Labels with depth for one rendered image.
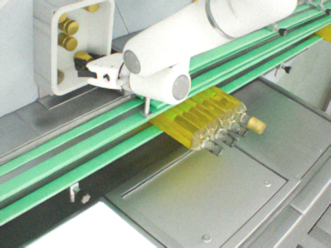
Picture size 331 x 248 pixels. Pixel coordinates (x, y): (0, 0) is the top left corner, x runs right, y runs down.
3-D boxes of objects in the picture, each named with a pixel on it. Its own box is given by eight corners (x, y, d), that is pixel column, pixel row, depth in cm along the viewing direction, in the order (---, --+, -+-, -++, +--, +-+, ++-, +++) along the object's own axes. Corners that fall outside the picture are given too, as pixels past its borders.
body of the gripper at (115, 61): (119, 99, 86) (85, 88, 93) (154, 84, 93) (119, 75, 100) (116, 64, 83) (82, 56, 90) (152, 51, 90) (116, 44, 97)
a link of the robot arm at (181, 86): (163, 36, 72) (196, 22, 78) (121, 30, 79) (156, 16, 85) (171, 113, 80) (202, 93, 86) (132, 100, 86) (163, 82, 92)
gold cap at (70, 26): (57, 17, 93) (67, 23, 91) (68, 13, 95) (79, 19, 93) (56, 31, 95) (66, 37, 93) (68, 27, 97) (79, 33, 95)
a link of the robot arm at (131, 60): (230, -14, 67) (157, 28, 84) (181, 2, 59) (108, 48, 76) (253, 30, 68) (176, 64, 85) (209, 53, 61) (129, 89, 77)
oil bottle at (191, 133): (138, 115, 119) (197, 155, 109) (140, 98, 116) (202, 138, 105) (152, 108, 123) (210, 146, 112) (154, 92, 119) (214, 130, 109)
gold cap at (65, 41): (55, 33, 95) (66, 40, 93) (68, 30, 97) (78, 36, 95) (55, 46, 97) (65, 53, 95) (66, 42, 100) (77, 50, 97)
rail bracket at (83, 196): (47, 186, 104) (80, 217, 97) (45, 166, 100) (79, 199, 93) (59, 179, 106) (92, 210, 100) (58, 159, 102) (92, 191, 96)
